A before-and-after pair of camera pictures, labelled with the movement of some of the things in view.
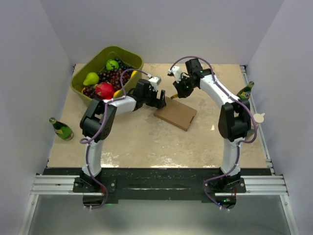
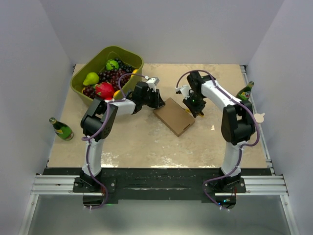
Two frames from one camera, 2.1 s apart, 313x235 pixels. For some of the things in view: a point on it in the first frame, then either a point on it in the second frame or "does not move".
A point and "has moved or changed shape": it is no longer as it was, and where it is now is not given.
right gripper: x=182 y=93 → x=195 y=110
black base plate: x=156 y=185 does not move
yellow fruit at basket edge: x=116 y=93 does not move
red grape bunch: x=113 y=76 does not move
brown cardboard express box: x=176 y=114 has moved or changed shape
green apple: x=114 y=63 does not move
